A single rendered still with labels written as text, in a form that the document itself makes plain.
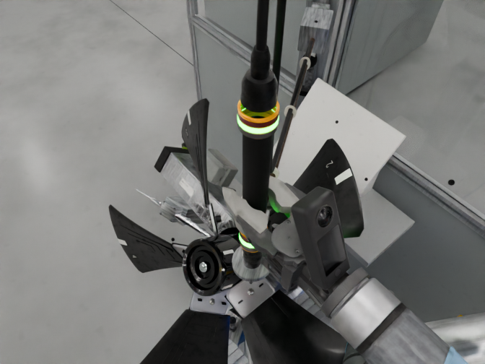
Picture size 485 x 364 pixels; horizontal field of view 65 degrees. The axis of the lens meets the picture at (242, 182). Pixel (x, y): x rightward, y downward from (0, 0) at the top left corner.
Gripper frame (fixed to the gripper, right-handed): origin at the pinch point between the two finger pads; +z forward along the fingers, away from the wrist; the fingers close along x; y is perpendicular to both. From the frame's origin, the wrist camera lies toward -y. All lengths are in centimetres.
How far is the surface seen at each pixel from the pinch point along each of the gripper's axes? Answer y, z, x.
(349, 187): 9.5, -6.7, 17.9
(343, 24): 20, 38, 70
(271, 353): 36.0, -14.4, -4.3
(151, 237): 38.7, 23.5, -8.5
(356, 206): 9.2, -10.1, 15.7
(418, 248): 82, -16, 71
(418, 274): 95, -21, 71
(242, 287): 34.7, -1.1, -0.7
